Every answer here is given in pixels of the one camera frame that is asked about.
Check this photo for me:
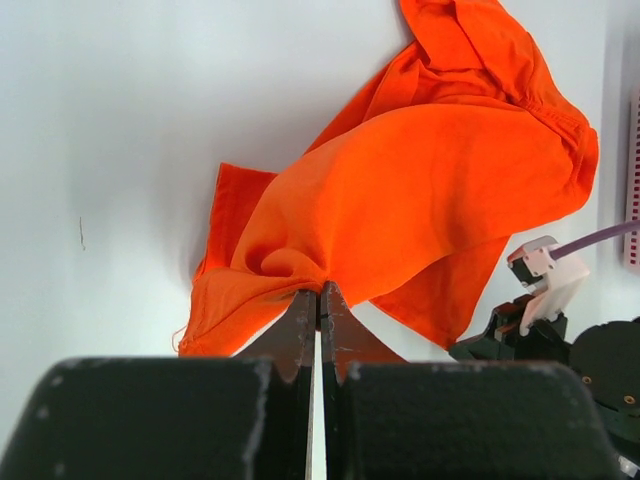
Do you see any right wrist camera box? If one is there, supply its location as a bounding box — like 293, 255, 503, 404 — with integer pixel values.
507, 235, 590, 336

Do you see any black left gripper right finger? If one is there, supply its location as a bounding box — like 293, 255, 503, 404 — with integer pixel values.
319, 282, 622, 479

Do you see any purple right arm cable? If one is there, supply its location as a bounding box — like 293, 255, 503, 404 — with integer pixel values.
549, 219, 640, 260

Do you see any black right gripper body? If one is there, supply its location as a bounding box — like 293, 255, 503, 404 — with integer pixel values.
448, 294, 570, 362

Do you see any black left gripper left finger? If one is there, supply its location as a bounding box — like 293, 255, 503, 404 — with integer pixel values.
1, 291, 317, 479

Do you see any white plastic laundry basket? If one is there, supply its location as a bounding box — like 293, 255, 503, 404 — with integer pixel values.
624, 87, 640, 274

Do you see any orange t-shirt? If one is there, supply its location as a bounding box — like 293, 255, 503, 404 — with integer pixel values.
178, 1, 599, 356

